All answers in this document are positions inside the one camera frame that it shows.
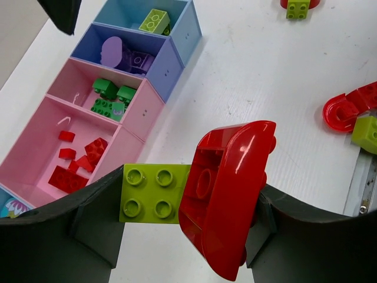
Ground right light blue bin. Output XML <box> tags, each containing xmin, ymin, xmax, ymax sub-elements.
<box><xmin>94</xmin><ymin>0</ymin><xmax>202</xmax><ymax>65</ymax></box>

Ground red arch lego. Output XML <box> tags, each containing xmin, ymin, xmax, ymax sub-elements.
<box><xmin>322</xmin><ymin>94</ymin><xmax>360</xmax><ymax>133</ymax></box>

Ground purple paw lego piece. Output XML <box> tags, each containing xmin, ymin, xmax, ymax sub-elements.
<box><xmin>100</xmin><ymin>37</ymin><xmax>123</xmax><ymax>68</ymax></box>

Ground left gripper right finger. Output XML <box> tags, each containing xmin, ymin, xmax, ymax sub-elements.
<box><xmin>245</xmin><ymin>185</ymin><xmax>376</xmax><ymax>282</ymax></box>

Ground left light blue bin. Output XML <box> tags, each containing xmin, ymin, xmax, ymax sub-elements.
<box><xmin>0</xmin><ymin>185</ymin><xmax>34</xmax><ymax>218</ymax></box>

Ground large pink bin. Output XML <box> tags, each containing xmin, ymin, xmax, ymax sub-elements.
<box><xmin>1</xmin><ymin>97</ymin><xmax>144</xmax><ymax>207</ymax></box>

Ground metal table rail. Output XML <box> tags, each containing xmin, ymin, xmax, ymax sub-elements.
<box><xmin>343</xmin><ymin>149</ymin><xmax>376</xmax><ymax>217</ymax></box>

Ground light blue bin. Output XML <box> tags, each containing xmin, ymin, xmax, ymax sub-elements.
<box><xmin>0</xmin><ymin>185</ymin><xmax>34</xmax><ymax>218</ymax></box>
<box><xmin>94</xmin><ymin>0</ymin><xmax>202</xmax><ymax>65</ymax></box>

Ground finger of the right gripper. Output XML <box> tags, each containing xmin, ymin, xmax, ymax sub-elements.
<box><xmin>37</xmin><ymin>0</ymin><xmax>82</xmax><ymax>35</ymax></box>

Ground teal frog printed lego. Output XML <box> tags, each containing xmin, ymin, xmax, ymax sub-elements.
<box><xmin>1</xmin><ymin>198</ymin><xmax>29</xmax><ymax>218</ymax></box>

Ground small lime lego brick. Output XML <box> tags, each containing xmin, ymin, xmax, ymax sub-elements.
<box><xmin>286</xmin><ymin>0</ymin><xmax>310</xmax><ymax>20</ymax></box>

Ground green lego brick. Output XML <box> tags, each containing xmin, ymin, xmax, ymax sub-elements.
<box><xmin>92</xmin><ymin>78</ymin><xmax>137</xmax><ymax>105</ymax></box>

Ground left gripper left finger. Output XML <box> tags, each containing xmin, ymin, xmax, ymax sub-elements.
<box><xmin>1</xmin><ymin>167</ymin><xmax>124</xmax><ymax>282</ymax></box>

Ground red lego pieces in bin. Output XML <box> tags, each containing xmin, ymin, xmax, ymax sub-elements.
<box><xmin>58</xmin><ymin>130</ymin><xmax>108</xmax><ymax>173</ymax></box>

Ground small pink bin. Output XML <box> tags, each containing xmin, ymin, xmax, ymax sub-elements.
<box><xmin>47</xmin><ymin>59</ymin><xmax>164</xmax><ymax>141</ymax></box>

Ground lime red lego cluster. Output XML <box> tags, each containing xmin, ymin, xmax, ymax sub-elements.
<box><xmin>119</xmin><ymin>120</ymin><xmax>276</xmax><ymax>281</ymax></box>

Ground red printed lego brick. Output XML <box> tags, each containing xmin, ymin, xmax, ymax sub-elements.
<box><xmin>346</xmin><ymin>81</ymin><xmax>377</xmax><ymax>114</ymax></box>

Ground purple blue bin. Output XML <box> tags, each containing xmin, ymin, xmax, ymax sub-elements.
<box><xmin>71</xmin><ymin>24</ymin><xmax>184</xmax><ymax>102</ymax></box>

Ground green lego plate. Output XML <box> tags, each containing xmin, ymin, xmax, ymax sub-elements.
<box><xmin>90</xmin><ymin>98</ymin><xmax>126</xmax><ymax>122</ymax></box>

